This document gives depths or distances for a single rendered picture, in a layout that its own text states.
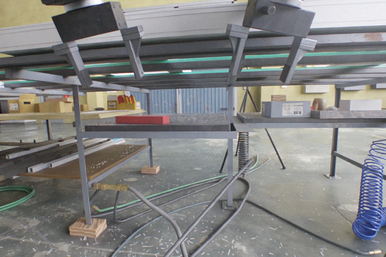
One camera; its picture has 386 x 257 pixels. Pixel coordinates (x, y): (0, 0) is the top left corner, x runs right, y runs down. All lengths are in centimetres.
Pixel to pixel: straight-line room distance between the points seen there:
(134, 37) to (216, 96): 661
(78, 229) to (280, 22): 126
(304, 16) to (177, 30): 29
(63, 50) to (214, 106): 664
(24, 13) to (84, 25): 1061
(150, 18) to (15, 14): 1088
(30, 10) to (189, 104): 732
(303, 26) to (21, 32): 76
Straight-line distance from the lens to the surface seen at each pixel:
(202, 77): 116
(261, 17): 46
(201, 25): 57
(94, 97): 811
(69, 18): 50
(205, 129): 93
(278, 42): 59
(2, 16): 1186
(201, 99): 705
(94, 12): 47
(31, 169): 157
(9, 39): 85
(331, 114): 135
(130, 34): 46
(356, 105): 146
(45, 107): 206
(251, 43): 58
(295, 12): 49
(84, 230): 130
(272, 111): 131
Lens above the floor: 69
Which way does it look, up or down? 7 degrees down
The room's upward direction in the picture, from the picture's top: 1 degrees counter-clockwise
